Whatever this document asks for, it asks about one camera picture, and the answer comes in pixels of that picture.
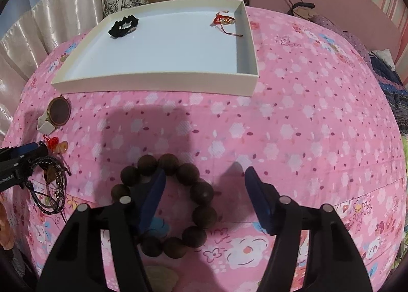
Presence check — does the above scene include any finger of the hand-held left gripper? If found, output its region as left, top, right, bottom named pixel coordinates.
left=0, top=159, right=34, bottom=191
left=0, top=142, right=49, bottom=161

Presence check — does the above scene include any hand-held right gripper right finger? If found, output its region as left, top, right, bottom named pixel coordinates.
left=244, top=166, right=373, bottom=292

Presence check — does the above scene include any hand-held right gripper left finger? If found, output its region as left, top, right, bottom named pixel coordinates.
left=36, top=169, right=168, bottom=292

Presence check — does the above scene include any black braided cord bracelet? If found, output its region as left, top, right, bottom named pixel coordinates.
left=27, top=156, right=72, bottom=216

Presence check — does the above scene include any red knot orange charm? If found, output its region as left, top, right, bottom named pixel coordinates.
left=43, top=136, right=69, bottom=154

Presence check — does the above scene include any amber pendant black cord necklace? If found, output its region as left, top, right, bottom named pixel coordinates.
left=29, top=166, right=69, bottom=224

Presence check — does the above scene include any white wristband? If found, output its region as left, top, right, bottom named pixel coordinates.
left=36, top=96, right=71, bottom=131

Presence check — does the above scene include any dark wooden bead bracelet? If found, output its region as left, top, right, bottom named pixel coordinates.
left=110, top=153, right=218, bottom=259

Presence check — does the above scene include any white shallow tray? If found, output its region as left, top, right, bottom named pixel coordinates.
left=51, top=0, right=259, bottom=97

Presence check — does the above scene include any orange cloth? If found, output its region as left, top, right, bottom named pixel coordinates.
left=0, top=196, right=15, bottom=248

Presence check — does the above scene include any pink floral bedsheet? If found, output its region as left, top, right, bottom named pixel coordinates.
left=0, top=5, right=408, bottom=292

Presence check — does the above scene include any cream satin curtain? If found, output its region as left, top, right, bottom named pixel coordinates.
left=0, top=0, right=134, bottom=139

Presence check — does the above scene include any black scrunchie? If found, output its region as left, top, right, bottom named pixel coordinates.
left=108, top=17, right=139, bottom=37

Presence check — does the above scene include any dark patterned clothes pile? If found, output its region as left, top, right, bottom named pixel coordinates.
left=370, top=50, right=408, bottom=136

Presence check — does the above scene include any purple spotted cloth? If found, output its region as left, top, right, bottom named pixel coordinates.
left=311, top=15, right=373, bottom=66

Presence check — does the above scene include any red string bracelet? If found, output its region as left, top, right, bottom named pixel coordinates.
left=210, top=11, right=243, bottom=38

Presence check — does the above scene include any black strap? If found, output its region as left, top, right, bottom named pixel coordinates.
left=287, top=2, right=316, bottom=17

